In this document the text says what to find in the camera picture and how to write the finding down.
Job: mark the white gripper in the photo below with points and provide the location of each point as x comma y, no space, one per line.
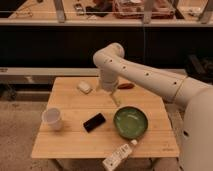
108,81

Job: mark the black eraser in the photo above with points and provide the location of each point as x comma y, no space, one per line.
94,122

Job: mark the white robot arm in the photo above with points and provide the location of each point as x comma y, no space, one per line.
192,95

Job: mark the white sponge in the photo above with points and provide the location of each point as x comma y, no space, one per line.
84,87

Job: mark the brown oblong object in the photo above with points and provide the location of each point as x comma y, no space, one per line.
126,86

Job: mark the wooden table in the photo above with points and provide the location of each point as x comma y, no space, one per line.
74,142

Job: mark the green bowl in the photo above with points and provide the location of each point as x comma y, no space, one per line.
130,122

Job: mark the white plastic cup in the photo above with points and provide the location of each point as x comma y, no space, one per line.
52,117

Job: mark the white tube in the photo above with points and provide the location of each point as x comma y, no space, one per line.
111,162

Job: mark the dark object on shelf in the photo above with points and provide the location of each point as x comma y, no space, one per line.
99,10

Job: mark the red tray on shelf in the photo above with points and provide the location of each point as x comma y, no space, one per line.
134,9

